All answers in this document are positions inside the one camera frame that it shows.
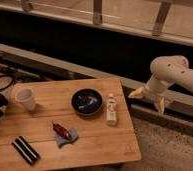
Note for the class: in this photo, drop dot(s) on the dark round bowl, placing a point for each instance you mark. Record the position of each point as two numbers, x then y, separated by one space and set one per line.
86 102

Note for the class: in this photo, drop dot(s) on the white plastic cup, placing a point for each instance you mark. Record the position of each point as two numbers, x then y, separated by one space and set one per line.
27 99

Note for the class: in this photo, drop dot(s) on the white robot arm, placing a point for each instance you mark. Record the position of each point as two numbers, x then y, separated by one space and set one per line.
165 71

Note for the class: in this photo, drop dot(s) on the red chili pepper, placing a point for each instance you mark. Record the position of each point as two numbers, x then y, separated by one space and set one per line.
61 131

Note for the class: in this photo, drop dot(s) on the clear bottle with label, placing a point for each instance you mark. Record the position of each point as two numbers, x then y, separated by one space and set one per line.
111 111

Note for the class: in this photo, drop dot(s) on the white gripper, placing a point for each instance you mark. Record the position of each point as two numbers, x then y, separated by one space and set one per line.
154 90

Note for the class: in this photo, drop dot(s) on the black striped rectangular block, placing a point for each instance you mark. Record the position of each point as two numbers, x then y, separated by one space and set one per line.
26 151

